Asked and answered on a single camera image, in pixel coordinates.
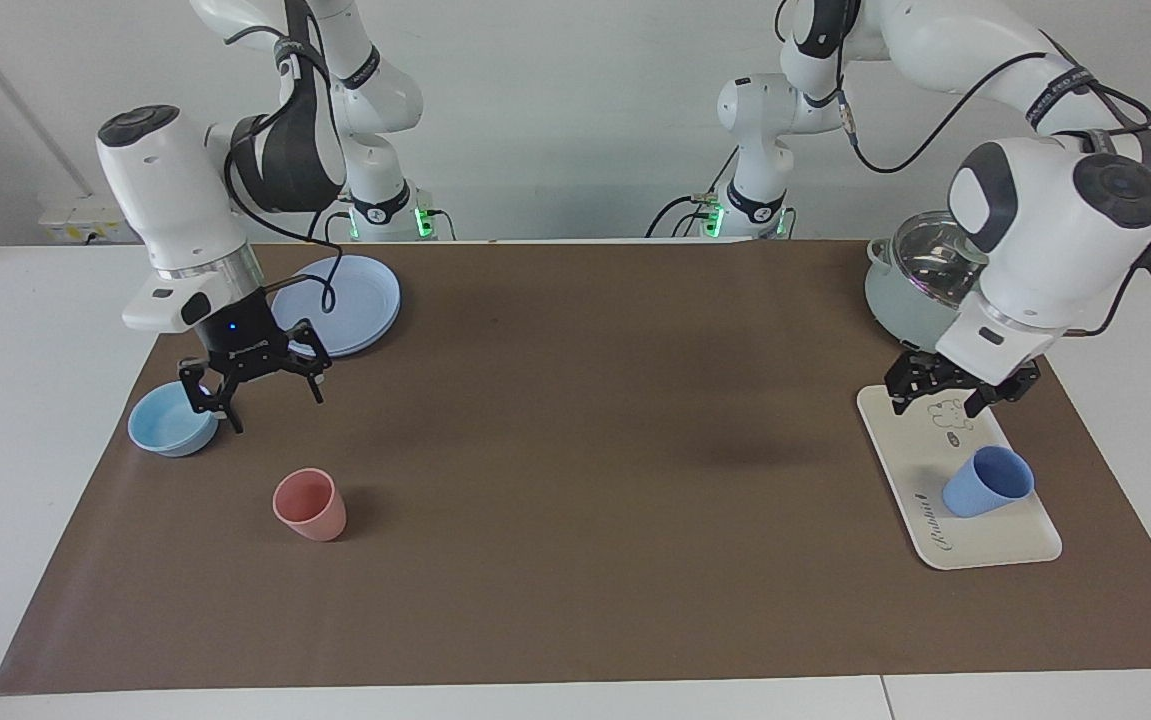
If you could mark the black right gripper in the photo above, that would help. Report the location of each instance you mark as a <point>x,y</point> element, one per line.
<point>240,340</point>

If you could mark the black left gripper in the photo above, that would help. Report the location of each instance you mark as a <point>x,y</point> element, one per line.
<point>945,378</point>

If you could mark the blue plastic cup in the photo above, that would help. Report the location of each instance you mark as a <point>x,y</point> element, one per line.
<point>985,482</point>

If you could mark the pink plastic cup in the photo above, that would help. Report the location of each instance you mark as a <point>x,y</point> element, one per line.
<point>313,505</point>

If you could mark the cream tray with print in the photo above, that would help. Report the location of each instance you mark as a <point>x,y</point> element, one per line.
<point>995,540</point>

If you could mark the pale green cooking pot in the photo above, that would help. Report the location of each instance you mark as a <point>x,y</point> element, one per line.
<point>900,305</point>

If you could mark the light blue bowl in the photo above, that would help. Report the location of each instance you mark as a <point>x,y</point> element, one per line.
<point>160,425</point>

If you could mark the blue plastic plate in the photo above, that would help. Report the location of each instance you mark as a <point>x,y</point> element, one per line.
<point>365,300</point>

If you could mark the glass pot lid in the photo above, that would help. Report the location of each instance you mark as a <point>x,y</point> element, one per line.
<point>925,255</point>

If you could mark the white power strip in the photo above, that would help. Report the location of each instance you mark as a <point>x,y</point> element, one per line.
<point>65,218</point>

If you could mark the brown table mat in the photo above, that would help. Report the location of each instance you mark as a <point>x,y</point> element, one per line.
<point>575,500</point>

